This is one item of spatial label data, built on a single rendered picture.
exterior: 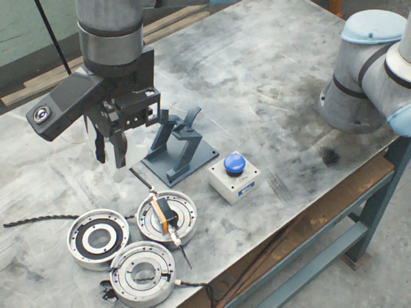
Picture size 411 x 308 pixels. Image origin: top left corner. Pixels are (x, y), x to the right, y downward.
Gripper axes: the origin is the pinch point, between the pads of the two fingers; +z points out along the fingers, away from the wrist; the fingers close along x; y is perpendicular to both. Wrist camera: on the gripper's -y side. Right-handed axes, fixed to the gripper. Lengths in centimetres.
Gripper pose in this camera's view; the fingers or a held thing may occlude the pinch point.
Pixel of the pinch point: (106, 168)
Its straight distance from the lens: 73.1
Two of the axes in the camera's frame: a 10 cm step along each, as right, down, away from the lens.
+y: 7.8, -3.9, 4.9
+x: -6.2, -6.0, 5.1
